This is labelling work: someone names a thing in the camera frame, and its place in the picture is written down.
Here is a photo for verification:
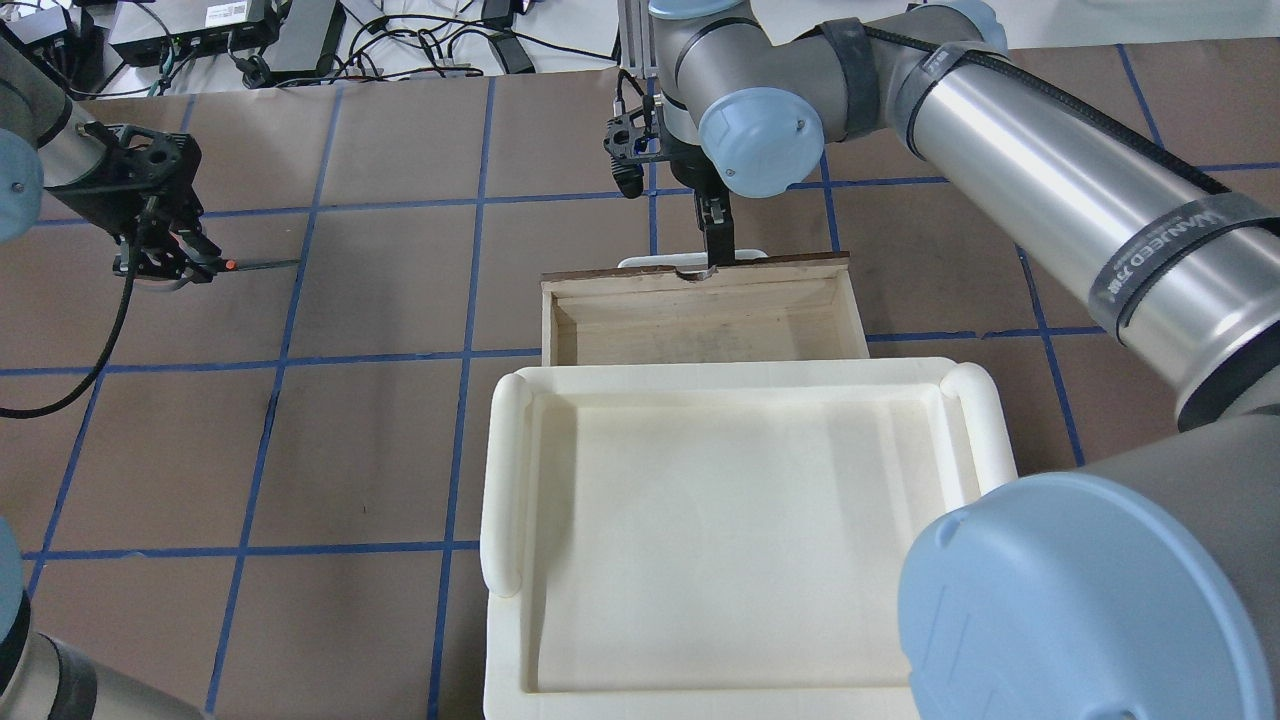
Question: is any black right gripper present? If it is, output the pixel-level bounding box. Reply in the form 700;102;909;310
655;95;737;268

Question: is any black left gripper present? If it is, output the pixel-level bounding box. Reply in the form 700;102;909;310
60;122;223;284

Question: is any wooden drawer with white handle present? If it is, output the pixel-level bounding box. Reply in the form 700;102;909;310
541;252;870;366

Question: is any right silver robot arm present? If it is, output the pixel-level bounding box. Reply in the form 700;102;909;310
603;1;1277;719

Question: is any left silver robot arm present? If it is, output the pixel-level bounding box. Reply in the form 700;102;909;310
1;29;237;287

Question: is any black power brick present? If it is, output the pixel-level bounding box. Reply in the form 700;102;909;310
262;1;346;86

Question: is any brown paper table mat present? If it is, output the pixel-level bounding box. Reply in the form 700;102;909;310
1;38;1279;719

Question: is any cream plastic tray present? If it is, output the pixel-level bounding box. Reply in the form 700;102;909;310
479;357;1018;719

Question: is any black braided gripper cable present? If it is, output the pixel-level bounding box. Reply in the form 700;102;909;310
0;195;161;419

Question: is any black network switch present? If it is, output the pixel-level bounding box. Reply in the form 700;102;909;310
108;1;282;68

